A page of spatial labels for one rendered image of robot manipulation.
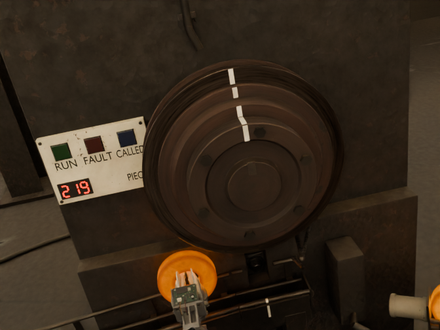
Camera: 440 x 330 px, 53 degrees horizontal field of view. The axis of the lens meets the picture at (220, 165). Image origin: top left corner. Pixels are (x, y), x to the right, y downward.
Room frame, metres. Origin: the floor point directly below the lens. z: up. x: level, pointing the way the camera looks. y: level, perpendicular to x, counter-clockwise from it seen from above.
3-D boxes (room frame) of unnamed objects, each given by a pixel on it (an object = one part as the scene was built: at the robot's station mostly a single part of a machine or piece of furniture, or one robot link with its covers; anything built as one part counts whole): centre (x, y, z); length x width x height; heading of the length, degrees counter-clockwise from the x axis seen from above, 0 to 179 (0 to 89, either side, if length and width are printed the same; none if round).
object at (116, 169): (1.03, 0.29, 1.15); 0.26 x 0.02 x 0.18; 94
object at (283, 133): (0.84, -0.06, 1.11); 0.28 x 0.06 x 0.28; 94
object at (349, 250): (0.97, -0.29, 0.68); 0.11 x 0.08 x 0.24; 4
